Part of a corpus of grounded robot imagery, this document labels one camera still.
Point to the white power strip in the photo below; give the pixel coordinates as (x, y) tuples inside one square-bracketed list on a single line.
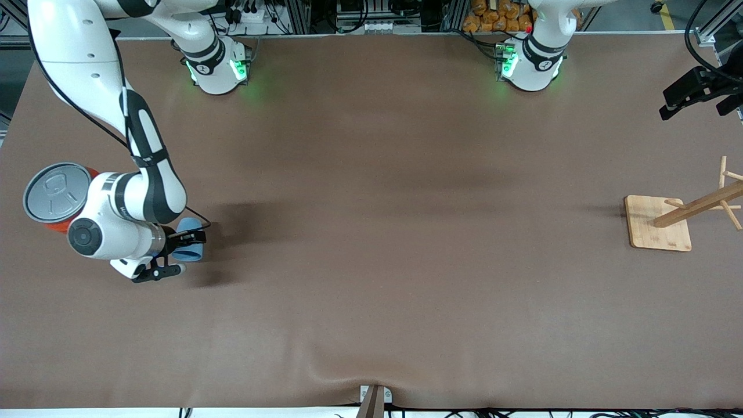
[(252, 14)]

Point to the light blue plastic cup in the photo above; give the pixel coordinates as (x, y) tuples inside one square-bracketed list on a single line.
[(188, 251)]

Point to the orange can with grey lid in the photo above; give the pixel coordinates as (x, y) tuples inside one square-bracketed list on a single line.
[(52, 191)]

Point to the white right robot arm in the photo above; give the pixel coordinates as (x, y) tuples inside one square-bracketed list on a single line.
[(75, 58)]

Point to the orange snack packets pile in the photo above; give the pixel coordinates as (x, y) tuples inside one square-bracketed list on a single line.
[(496, 17)]

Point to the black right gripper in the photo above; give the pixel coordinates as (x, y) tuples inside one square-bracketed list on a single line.
[(171, 238)]

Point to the brown table mat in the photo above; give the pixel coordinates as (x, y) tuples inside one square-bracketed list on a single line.
[(371, 174)]

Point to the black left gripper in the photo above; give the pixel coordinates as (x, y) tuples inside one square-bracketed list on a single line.
[(709, 80)]

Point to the aluminium frame profile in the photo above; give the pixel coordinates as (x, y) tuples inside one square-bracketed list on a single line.
[(11, 23), (717, 26)]

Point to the wooden cup rack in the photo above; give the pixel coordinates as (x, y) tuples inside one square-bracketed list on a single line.
[(659, 229)]

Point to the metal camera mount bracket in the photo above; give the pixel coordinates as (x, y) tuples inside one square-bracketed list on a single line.
[(374, 400)]

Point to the white connector block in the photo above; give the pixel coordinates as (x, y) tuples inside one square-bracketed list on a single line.
[(386, 26)]

